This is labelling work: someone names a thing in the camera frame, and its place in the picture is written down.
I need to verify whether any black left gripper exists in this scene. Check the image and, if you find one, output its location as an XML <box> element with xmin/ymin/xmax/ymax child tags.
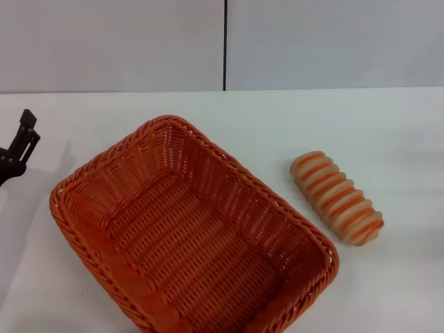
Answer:
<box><xmin>0</xmin><ymin>109</ymin><xmax>42</xmax><ymax>187</ymax></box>

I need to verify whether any striped ridged bread loaf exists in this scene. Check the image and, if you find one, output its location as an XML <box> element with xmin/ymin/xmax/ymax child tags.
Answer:
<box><xmin>289</xmin><ymin>151</ymin><xmax>385</xmax><ymax>247</ymax></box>

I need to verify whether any orange woven plastic basket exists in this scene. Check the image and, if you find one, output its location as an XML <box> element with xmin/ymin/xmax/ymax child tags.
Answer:
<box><xmin>49</xmin><ymin>114</ymin><xmax>340</xmax><ymax>333</ymax></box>

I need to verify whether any black wall panel seam strip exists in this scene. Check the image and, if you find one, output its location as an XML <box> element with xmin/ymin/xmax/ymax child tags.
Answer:
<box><xmin>223</xmin><ymin>0</ymin><xmax>228</xmax><ymax>92</ymax></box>

